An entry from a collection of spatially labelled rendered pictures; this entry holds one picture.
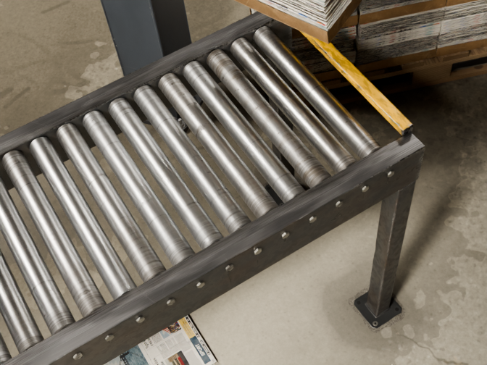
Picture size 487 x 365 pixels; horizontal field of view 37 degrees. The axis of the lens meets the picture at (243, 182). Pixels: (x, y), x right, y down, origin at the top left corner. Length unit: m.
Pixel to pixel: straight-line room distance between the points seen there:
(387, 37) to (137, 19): 0.82
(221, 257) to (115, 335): 0.25
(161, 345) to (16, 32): 1.53
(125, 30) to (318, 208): 1.15
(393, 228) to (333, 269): 0.55
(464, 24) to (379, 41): 0.29
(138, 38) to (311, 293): 0.97
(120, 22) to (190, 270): 1.16
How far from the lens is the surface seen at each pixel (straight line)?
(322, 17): 1.47
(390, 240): 1.81
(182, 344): 2.19
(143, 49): 2.41
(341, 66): 1.65
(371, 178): 1.49
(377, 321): 2.21
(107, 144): 1.60
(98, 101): 1.68
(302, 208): 1.44
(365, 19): 2.38
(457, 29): 2.57
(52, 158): 1.61
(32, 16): 3.21
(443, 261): 2.33
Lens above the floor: 2.02
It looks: 55 degrees down
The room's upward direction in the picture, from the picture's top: 8 degrees counter-clockwise
